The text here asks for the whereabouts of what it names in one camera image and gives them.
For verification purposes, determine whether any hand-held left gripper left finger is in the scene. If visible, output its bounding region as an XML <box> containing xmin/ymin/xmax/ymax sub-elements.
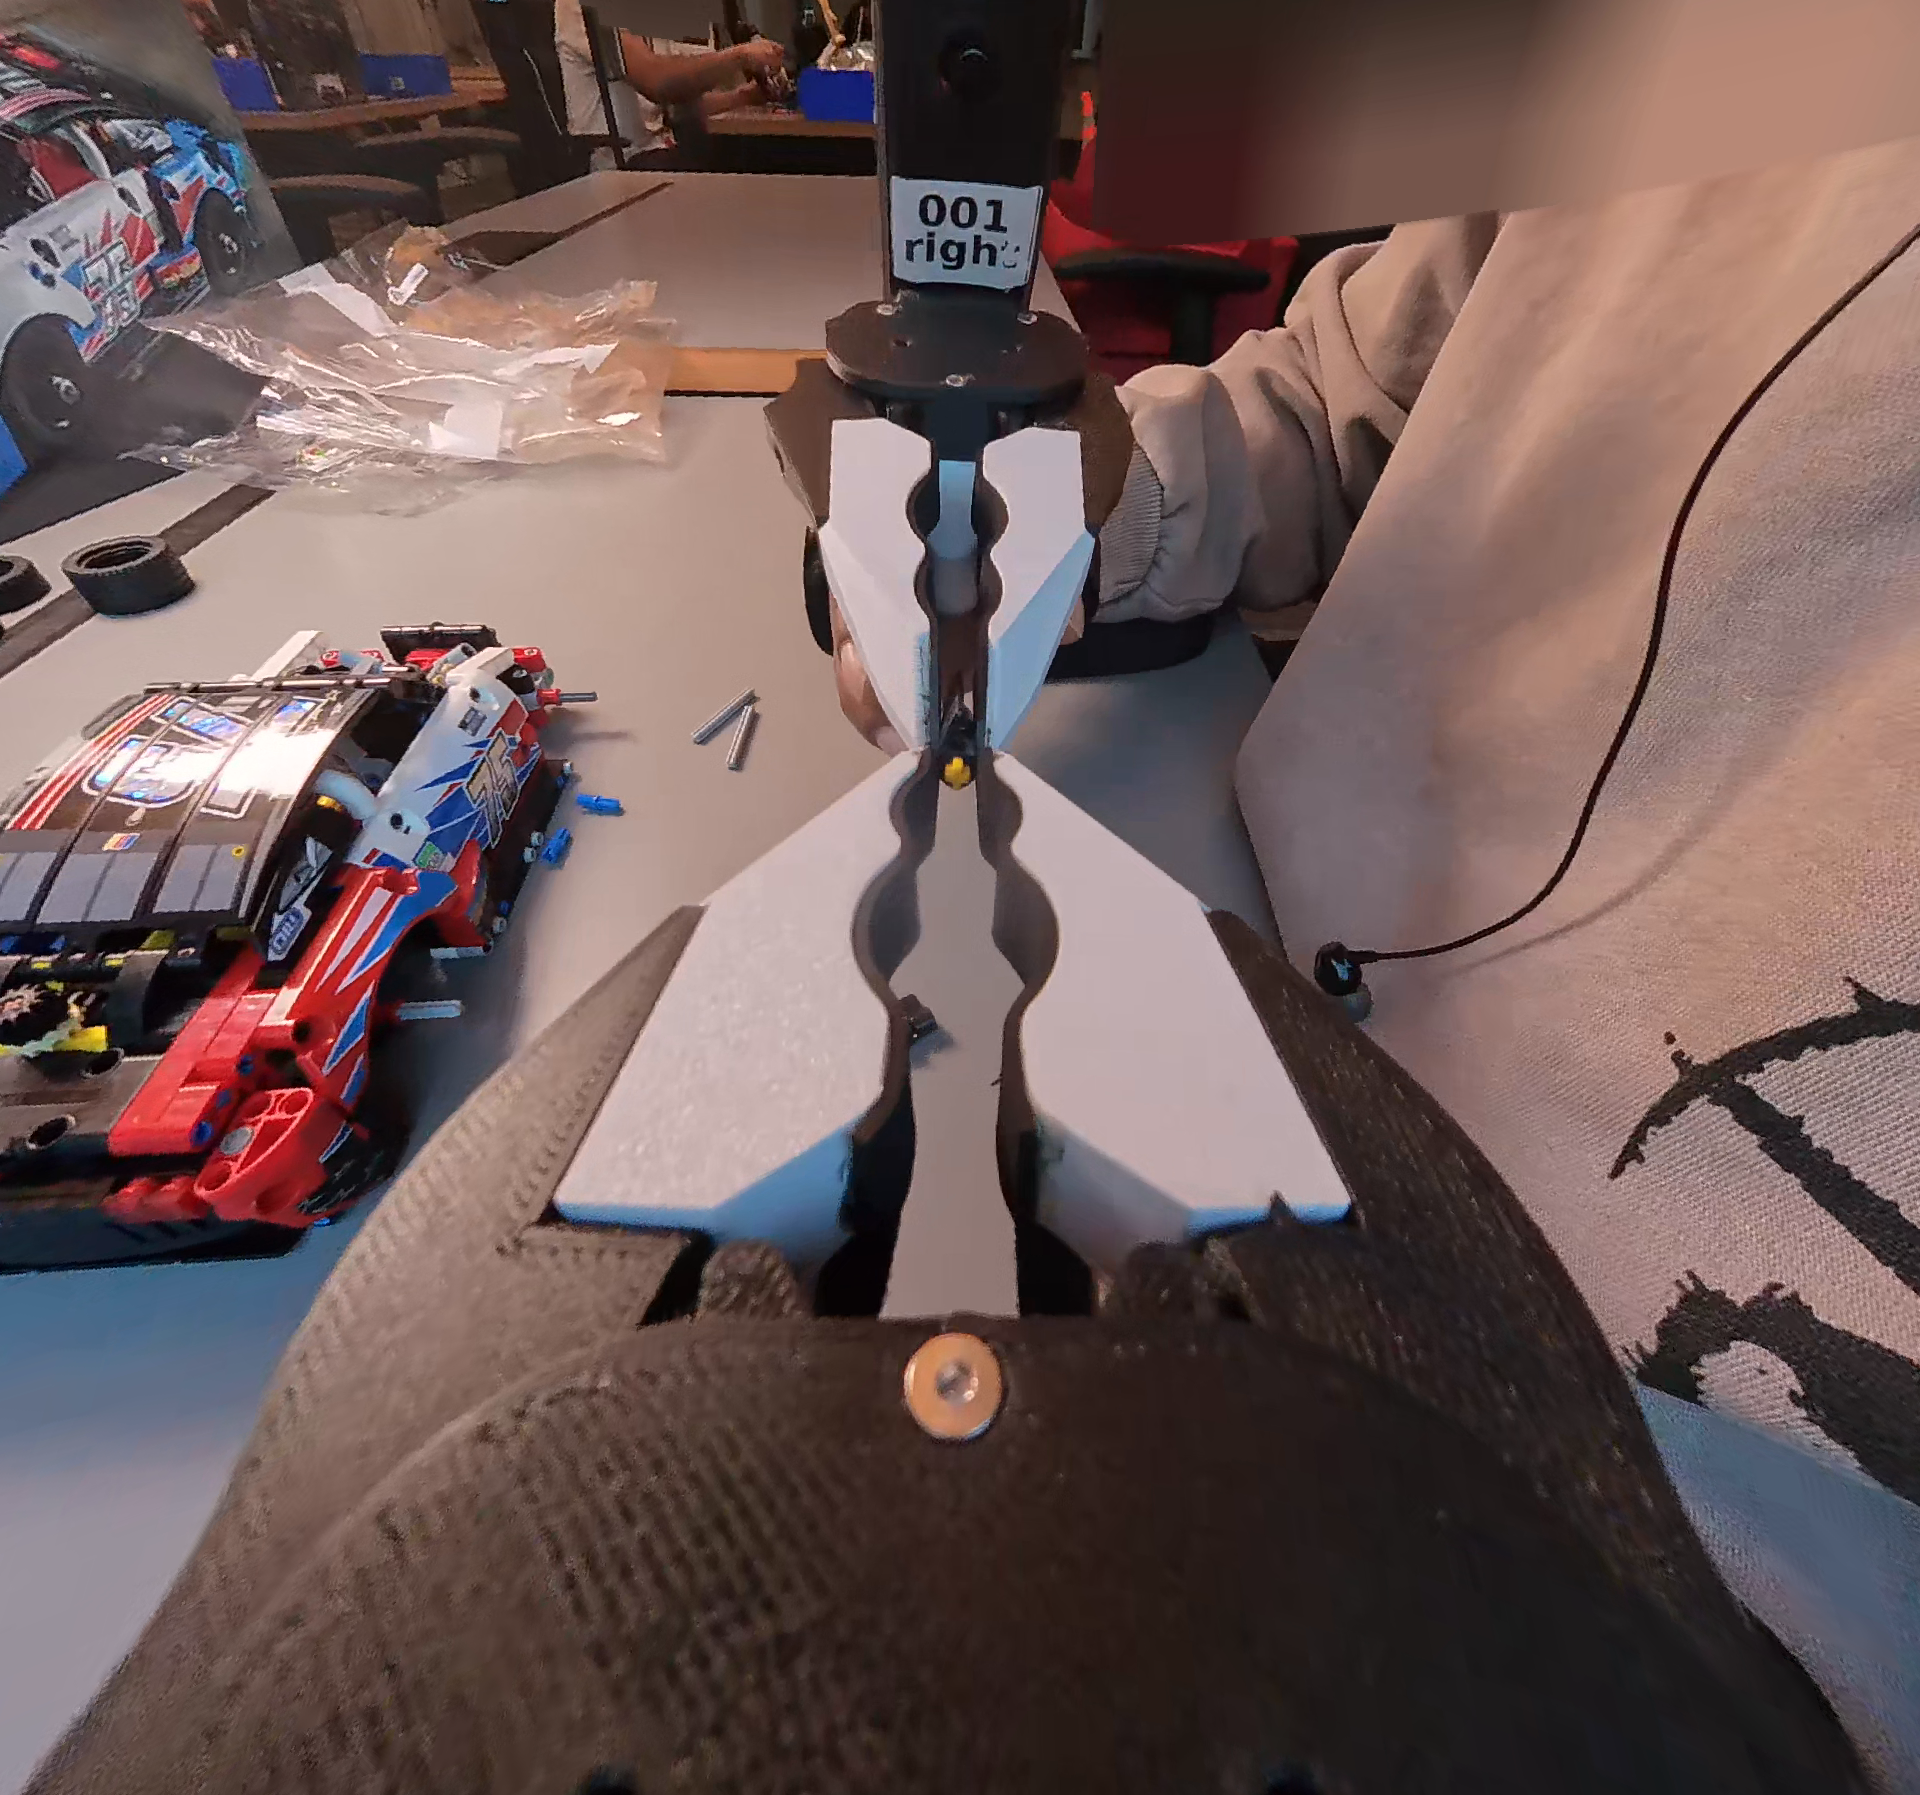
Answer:
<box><xmin>550</xmin><ymin>749</ymin><xmax>938</xmax><ymax>1286</ymax></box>

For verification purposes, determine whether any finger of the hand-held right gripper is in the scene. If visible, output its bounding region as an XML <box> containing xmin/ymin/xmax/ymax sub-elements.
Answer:
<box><xmin>817</xmin><ymin>418</ymin><xmax>951</xmax><ymax>753</ymax></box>
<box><xmin>959</xmin><ymin>434</ymin><xmax>1096</xmax><ymax>753</ymax></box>

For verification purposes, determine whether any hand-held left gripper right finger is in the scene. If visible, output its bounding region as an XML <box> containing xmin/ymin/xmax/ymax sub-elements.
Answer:
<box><xmin>974</xmin><ymin>749</ymin><xmax>1351</xmax><ymax>1286</ymax></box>

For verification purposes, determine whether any person's right forearm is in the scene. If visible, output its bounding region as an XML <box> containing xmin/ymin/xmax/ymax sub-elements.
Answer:
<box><xmin>1118</xmin><ymin>212</ymin><xmax>1502</xmax><ymax>627</ymax></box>

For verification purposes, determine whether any red white blue lego car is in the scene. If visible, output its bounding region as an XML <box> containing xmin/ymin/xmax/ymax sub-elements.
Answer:
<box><xmin>0</xmin><ymin>621</ymin><xmax>601</xmax><ymax>1274</ymax></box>

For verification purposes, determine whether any printed lego set box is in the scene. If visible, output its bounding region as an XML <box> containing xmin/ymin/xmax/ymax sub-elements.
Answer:
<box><xmin>0</xmin><ymin>0</ymin><xmax>303</xmax><ymax>501</ymax></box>

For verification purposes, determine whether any person's right hand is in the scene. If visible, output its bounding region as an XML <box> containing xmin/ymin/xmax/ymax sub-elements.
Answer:
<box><xmin>827</xmin><ymin>631</ymin><xmax>918</xmax><ymax>753</ymax></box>

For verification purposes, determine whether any red gaming chair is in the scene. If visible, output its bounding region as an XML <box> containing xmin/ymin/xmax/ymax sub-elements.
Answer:
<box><xmin>1041</xmin><ymin>92</ymin><xmax>1298</xmax><ymax>365</ymax></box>

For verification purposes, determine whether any clear plastic bag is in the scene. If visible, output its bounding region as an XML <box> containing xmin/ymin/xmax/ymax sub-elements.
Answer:
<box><xmin>127</xmin><ymin>277</ymin><xmax>673</xmax><ymax>489</ymax></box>
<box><xmin>281</xmin><ymin>220</ymin><xmax>496</xmax><ymax>315</ymax></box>

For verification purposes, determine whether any black office chair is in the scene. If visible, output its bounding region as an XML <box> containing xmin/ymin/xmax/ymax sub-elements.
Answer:
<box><xmin>245</xmin><ymin>122</ymin><xmax>523</xmax><ymax>261</ymax></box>
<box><xmin>469</xmin><ymin>0</ymin><xmax>633</xmax><ymax>171</ymax></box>

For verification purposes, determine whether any person's beige hoodie torso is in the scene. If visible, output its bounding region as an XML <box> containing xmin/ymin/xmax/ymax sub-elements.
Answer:
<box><xmin>1232</xmin><ymin>145</ymin><xmax>1920</xmax><ymax>1513</ymax></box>

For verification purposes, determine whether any wooden table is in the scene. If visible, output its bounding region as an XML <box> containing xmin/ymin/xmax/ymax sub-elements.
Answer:
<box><xmin>240</xmin><ymin>76</ymin><xmax>506</xmax><ymax>136</ymax></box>

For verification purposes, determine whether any light blue cloth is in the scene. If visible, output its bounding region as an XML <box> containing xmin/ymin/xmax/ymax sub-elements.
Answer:
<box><xmin>1636</xmin><ymin>1383</ymin><xmax>1920</xmax><ymax>1781</ymax></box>

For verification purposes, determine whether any black hoodie drawstring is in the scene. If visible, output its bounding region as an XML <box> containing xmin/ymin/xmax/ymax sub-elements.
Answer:
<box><xmin>1315</xmin><ymin>227</ymin><xmax>1920</xmax><ymax>1002</ymax></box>

